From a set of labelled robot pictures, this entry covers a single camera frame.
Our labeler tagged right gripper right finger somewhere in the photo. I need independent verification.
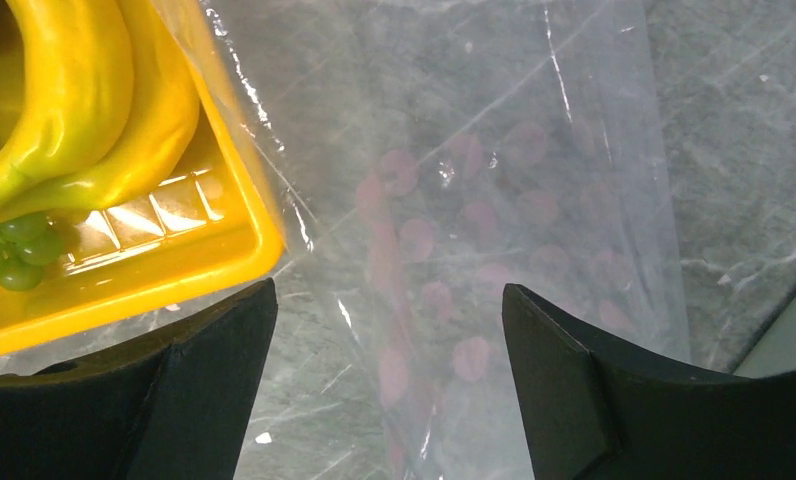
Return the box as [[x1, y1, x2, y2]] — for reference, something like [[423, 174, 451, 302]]
[[502, 284, 796, 479]]

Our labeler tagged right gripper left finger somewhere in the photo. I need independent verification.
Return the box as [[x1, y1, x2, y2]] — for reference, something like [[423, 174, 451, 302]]
[[0, 279, 278, 479]]

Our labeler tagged yellow plastic tray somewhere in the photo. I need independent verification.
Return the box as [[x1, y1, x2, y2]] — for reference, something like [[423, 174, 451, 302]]
[[0, 1, 284, 356]]

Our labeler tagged clear zip top bag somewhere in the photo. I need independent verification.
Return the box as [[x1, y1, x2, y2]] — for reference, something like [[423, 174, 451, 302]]
[[156, 1, 690, 479]]

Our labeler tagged green grape bunch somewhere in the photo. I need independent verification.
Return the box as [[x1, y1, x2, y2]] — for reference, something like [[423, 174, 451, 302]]
[[0, 212, 64, 292]]

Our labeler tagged yellow banana bunch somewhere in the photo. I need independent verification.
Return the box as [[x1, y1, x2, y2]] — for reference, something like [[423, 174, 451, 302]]
[[0, 1, 202, 222]]

